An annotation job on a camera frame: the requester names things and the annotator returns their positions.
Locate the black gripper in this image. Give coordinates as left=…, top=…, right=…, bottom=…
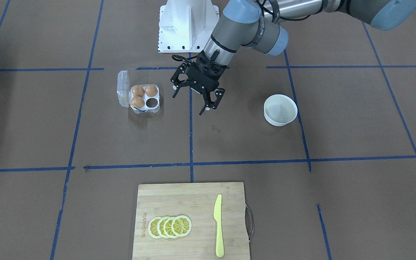
left=170, top=51, right=226, bottom=116

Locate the clear plastic egg box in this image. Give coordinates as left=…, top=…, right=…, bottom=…
left=117, top=70, right=160, bottom=114

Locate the brown egg from bowl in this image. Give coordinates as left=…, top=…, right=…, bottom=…
left=145, top=84, right=159, bottom=97

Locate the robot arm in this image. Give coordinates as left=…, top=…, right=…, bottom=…
left=170, top=0, right=416, bottom=115

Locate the brown egg back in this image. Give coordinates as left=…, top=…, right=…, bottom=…
left=131, top=84, right=145, bottom=97

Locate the white bowl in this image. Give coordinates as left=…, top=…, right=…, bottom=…
left=264, top=94, right=298, bottom=127

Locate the yellow plastic knife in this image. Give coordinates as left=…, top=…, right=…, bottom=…
left=213, top=194, right=225, bottom=258

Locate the bamboo cutting board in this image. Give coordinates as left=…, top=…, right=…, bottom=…
left=132, top=182, right=251, bottom=260

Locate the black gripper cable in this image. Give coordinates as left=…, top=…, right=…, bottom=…
left=172, top=54, right=192, bottom=66

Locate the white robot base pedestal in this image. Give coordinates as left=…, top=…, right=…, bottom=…
left=157, top=0, right=220, bottom=53

